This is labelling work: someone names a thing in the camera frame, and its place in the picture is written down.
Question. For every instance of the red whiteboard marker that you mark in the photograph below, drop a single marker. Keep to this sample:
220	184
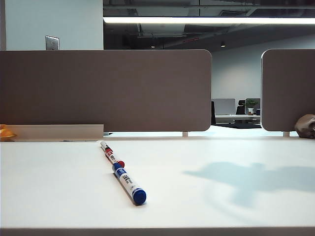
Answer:
113	157

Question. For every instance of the blue whiteboard marker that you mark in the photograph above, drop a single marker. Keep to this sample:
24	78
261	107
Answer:
128	183

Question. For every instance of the white divider support foot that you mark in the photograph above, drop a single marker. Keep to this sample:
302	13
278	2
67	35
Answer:
185	134
286	134

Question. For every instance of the wide brown desk divider panel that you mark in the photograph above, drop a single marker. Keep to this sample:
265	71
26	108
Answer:
123	91

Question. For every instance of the white background desk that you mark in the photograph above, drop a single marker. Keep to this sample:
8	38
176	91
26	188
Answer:
233	118

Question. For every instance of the small potted green plant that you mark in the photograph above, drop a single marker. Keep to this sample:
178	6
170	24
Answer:
251	104

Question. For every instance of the black pendant ceiling lamp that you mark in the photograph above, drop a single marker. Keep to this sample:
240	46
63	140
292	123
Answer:
223	44

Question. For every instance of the long linear ceiling light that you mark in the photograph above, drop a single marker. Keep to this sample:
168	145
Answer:
197	20

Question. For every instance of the narrow brown desk divider panel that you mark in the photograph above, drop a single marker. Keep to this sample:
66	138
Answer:
288	91

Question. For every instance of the orange object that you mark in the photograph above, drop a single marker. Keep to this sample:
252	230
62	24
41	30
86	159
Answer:
6	132

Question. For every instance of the metal wall plate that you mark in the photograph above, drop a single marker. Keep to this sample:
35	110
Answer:
52	43

